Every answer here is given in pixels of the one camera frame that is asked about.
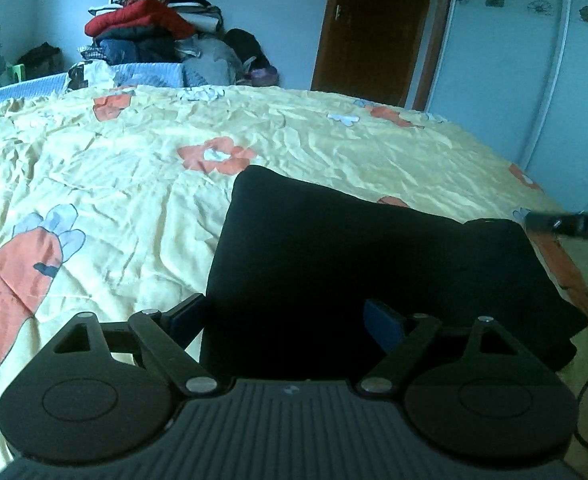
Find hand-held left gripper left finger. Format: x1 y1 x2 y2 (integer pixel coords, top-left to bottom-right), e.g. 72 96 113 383
53 293 223 401

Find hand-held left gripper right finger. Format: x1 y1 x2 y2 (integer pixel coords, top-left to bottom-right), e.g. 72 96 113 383
357 298 523 399

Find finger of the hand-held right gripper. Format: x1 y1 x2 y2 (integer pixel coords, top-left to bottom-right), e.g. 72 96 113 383
523 211 588 244

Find black pants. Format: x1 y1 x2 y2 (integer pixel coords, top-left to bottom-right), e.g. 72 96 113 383
199 164 588 382

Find yellow carrot printed blanket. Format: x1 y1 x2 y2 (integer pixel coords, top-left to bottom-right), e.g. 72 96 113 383
0 82 588 480

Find white floral wardrobe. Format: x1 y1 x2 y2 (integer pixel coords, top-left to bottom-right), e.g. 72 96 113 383
424 0 588 221

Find black bag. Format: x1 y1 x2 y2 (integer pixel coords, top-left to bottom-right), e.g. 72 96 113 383
223 28 275 77

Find blue bed sheet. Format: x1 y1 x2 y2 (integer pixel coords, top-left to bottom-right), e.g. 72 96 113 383
0 62 187 111

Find brown wooden door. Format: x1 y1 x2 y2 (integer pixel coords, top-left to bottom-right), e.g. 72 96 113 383
310 0 459 112

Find pile of clothes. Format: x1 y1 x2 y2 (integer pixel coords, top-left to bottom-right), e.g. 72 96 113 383
76 0 247 90

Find dark bag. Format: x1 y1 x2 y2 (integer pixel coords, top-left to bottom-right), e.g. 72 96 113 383
16 42 66 81

